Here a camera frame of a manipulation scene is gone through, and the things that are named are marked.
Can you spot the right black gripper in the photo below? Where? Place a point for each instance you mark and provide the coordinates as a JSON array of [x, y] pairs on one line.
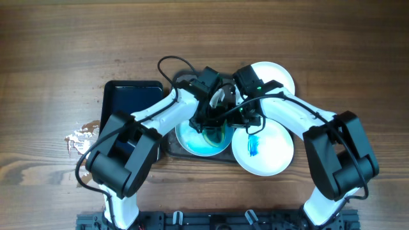
[[234, 122]]

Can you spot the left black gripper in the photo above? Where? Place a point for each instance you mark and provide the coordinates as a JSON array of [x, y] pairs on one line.
[[217, 122]]

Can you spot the green yellow sponge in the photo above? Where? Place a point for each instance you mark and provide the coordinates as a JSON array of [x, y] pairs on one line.
[[214, 136]]

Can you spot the white plate with blue water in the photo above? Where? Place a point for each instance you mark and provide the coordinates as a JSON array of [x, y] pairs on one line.
[[194, 142]]

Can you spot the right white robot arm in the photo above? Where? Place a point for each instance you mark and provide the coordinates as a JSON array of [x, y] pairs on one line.
[[340, 157]]

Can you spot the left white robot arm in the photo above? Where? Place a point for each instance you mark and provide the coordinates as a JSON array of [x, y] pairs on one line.
[[122, 156]]

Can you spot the dark grey serving tray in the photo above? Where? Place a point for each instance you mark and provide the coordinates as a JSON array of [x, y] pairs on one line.
[[229, 96]]

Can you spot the dark blue water tray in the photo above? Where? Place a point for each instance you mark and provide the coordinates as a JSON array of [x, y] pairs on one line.
[[129, 96]]

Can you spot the white plate with blue stain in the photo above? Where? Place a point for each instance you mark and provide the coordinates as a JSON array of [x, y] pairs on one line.
[[263, 150]]

